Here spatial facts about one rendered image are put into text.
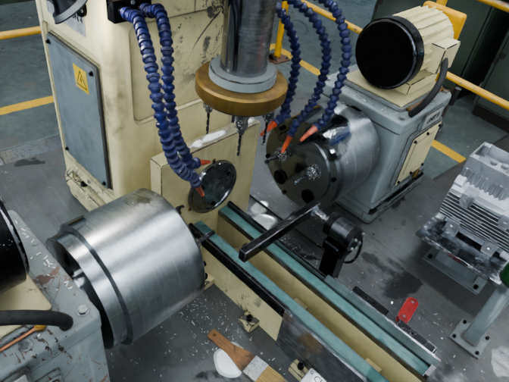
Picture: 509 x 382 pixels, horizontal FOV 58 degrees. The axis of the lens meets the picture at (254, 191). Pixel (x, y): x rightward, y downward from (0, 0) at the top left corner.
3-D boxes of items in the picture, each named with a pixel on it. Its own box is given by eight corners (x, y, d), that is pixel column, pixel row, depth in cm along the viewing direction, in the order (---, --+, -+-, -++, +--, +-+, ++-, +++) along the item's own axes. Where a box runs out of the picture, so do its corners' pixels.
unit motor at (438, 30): (324, 144, 146) (360, 9, 118) (380, 112, 165) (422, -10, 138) (393, 186, 133) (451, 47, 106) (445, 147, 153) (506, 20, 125)
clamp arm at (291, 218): (310, 206, 114) (235, 256, 99) (312, 197, 112) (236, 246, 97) (321, 214, 113) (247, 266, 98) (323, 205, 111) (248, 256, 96)
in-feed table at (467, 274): (402, 259, 132) (416, 230, 124) (445, 218, 148) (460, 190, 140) (481, 314, 121) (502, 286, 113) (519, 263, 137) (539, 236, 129)
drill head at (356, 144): (238, 190, 129) (248, 113, 112) (327, 140, 153) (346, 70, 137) (306, 242, 117) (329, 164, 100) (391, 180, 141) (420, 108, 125)
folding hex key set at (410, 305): (407, 299, 122) (409, 294, 120) (418, 305, 120) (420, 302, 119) (393, 320, 116) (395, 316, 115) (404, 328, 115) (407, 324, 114)
